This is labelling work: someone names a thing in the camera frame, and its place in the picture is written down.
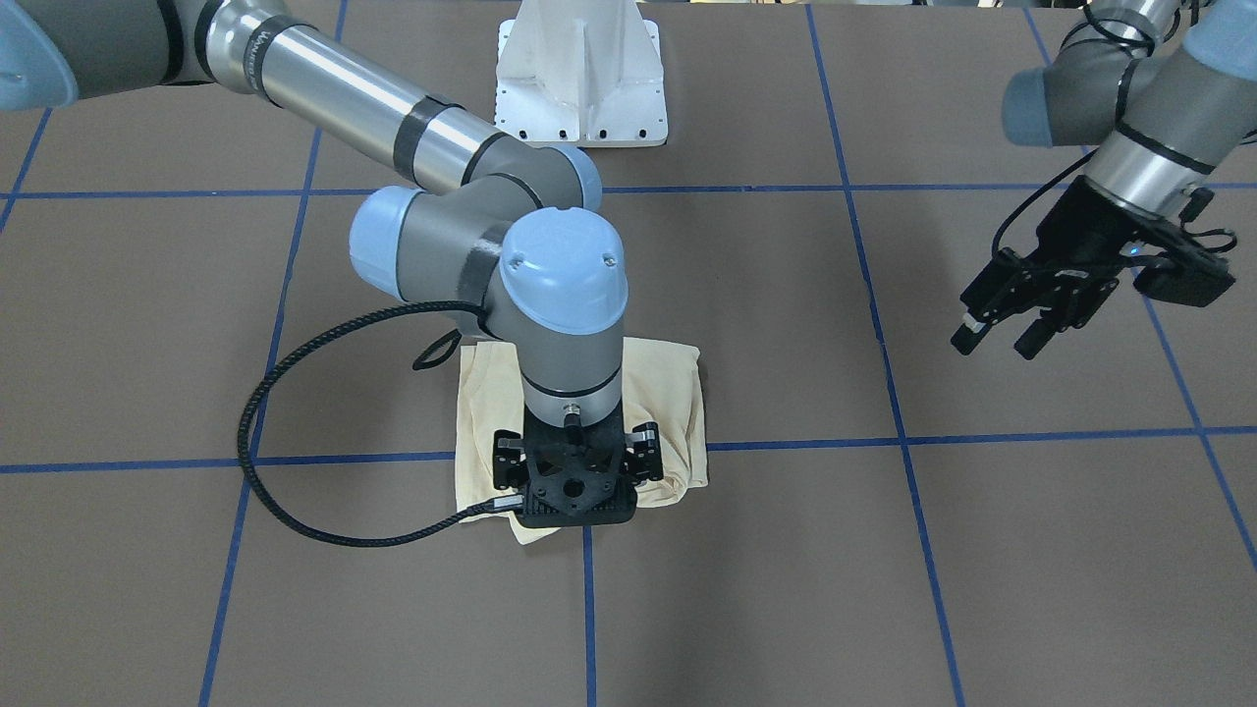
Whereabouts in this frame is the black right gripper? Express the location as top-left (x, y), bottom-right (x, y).
top-left (491, 408), bottom-right (662, 530)

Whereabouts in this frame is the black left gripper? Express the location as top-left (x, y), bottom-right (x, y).
top-left (949, 176), bottom-right (1236, 359)

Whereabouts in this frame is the beige long-sleeve graphic shirt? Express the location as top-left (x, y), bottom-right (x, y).
top-left (454, 337), bottom-right (709, 509)

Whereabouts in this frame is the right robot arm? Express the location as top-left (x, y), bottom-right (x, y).
top-left (3, 1), bottom-right (664, 548)

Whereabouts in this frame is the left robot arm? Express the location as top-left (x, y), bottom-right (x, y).
top-left (952, 1), bottom-right (1256, 359)

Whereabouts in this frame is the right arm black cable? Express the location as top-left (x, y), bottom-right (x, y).
top-left (238, 299), bottom-right (520, 548)

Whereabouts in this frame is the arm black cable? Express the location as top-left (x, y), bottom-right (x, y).
top-left (991, 147), bottom-right (1101, 265)
top-left (238, 299), bottom-right (520, 548)

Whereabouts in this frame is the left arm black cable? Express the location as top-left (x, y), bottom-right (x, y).
top-left (991, 147), bottom-right (1101, 265)

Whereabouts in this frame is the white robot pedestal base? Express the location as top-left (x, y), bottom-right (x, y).
top-left (494, 1), bottom-right (670, 148)

